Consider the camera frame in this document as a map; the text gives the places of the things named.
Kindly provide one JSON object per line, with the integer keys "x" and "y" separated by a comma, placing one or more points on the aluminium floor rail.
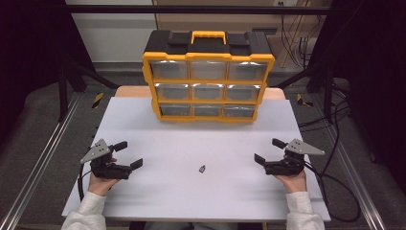
{"x": 348, "y": 166}
{"x": 41, "y": 153}

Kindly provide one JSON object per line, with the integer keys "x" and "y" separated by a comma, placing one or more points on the person's right hand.
{"x": 295, "y": 183}

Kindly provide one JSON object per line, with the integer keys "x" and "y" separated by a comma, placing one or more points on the light wooden cabinet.
{"x": 223, "y": 22}

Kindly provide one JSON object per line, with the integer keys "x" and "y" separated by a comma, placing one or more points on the yellow black organizer cabinet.
{"x": 207, "y": 44}

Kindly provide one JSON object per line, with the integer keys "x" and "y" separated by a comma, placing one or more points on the white table board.
{"x": 198, "y": 147}

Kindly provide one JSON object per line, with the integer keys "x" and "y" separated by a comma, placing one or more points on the grid of clear drawers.
{"x": 207, "y": 70}

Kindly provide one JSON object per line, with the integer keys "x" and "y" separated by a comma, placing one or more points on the wooden table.
{"x": 130, "y": 92}

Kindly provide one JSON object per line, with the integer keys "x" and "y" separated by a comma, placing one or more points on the yellow black hazard tape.
{"x": 97, "y": 100}
{"x": 301, "y": 100}

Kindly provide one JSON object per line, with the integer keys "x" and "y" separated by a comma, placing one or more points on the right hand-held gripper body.
{"x": 284, "y": 167}

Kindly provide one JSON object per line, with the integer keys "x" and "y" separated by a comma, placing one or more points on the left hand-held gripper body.
{"x": 105, "y": 171}

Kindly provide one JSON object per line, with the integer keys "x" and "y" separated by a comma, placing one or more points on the black horizontal frame bar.
{"x": 198, "y": 9}

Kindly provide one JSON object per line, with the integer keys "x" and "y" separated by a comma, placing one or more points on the black metal stand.
{"x": 63, "y": 96}
{"x": 328, "y": 96}

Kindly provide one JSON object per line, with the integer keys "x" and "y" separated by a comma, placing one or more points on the small dark metal part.
{"x": 202, "y": 168}

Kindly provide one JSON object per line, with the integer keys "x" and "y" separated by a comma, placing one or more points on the person's left hand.
{"x": 99, "y": 186}

